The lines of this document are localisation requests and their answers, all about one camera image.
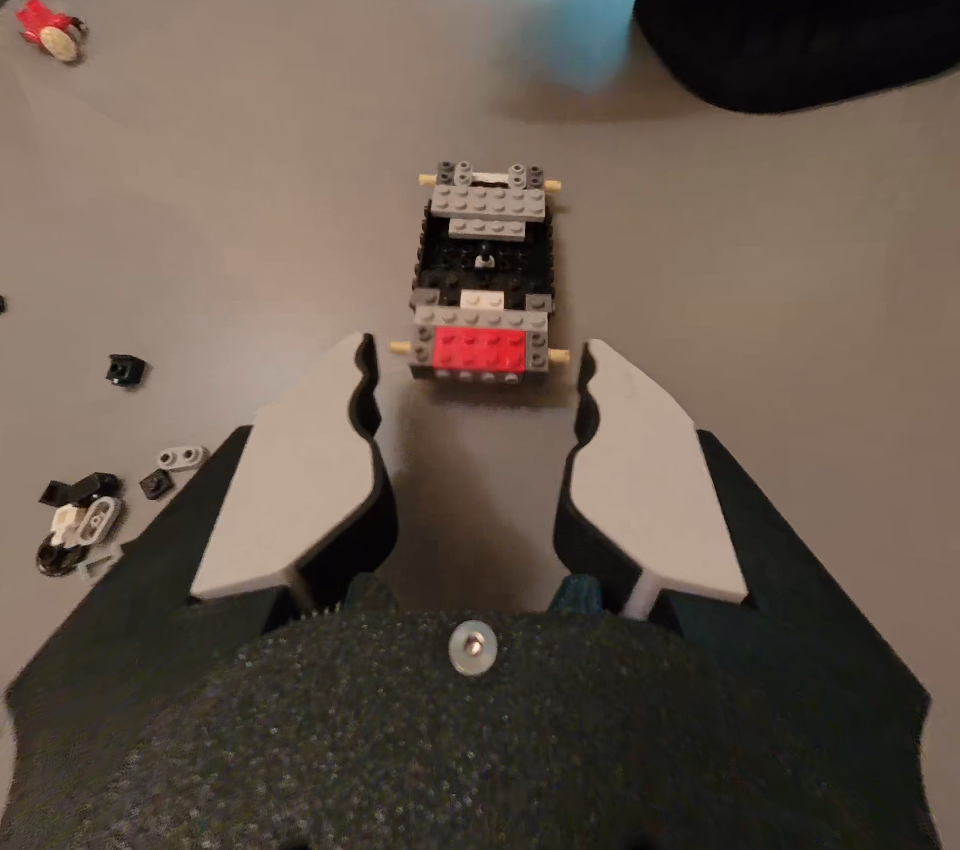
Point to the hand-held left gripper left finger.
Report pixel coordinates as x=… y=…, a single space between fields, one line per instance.
x=292 y=490

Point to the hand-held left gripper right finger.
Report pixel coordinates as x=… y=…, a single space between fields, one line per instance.
x=652 y=490

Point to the dark toy brick assembly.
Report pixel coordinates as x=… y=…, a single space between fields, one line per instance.
x=480 y=265

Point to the grey desk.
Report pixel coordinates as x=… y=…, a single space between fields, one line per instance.
x=225 y=189

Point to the scattered small toy bricks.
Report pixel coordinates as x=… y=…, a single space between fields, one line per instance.
x=126 y=370

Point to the black diamond-textured object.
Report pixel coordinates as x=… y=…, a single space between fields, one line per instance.
x=810 y=24

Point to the red toy minifigure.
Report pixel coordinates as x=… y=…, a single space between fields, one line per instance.
x=37 y=21

